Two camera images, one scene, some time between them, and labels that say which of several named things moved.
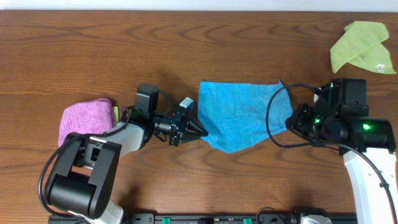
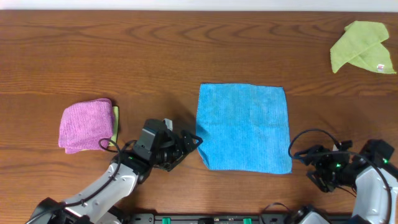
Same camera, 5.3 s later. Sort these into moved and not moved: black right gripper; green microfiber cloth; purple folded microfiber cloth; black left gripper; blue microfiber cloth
Moved: black left gripper; black right gripper; blue microfiber cloth
Not moved: purple folded microfiber cloth; green microfiber cloth
